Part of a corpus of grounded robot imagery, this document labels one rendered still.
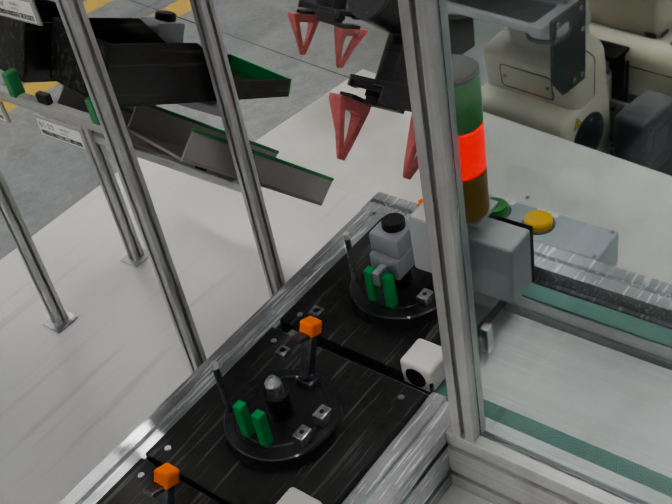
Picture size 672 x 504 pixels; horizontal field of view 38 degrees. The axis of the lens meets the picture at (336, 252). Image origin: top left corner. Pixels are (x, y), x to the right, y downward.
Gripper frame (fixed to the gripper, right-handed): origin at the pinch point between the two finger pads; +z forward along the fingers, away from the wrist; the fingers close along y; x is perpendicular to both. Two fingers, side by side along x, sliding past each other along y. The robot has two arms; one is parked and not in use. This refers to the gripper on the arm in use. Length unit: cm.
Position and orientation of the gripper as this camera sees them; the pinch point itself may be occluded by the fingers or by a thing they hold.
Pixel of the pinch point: (374, 162)
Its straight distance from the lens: 117.2
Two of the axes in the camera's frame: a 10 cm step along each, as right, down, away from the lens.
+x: 5.5, 1.1, 8.3
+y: 7.9, 2.8, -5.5
